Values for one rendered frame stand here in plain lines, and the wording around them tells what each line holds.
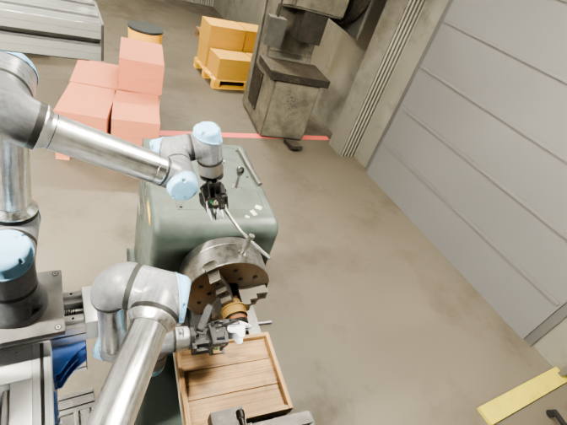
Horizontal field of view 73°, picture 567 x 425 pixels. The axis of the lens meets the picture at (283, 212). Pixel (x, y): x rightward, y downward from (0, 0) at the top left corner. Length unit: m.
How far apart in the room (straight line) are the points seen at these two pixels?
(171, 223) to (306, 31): 3.41
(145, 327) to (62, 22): 0.64
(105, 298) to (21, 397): 0.36
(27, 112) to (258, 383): 1.10
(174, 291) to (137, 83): 3.28
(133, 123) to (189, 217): 2.29
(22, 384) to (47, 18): 0.97
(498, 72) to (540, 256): 1.59
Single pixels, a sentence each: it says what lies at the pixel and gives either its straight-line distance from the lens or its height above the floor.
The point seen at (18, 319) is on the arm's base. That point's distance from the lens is 1.24.
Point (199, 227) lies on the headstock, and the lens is 1.42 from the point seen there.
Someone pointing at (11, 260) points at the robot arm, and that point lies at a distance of 1.11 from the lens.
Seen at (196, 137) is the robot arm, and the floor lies 1.66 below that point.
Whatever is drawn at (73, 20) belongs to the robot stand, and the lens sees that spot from 0.54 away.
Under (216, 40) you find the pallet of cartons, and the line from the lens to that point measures 5.97.
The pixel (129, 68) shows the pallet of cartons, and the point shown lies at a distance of 4.05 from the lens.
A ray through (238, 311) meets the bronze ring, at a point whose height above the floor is 1.12.
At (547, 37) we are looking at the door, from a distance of 3.81.
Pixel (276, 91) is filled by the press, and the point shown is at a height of 0.61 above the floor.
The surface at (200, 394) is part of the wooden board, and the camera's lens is 1.45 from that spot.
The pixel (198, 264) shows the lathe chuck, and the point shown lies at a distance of 1.36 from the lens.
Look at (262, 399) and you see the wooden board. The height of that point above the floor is 0.88.
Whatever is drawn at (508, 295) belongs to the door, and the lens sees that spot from 3.94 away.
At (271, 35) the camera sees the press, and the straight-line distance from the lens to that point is 4.38.
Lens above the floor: 2.19
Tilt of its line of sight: 37 degrees down
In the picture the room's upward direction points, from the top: 20 degrees clockwise
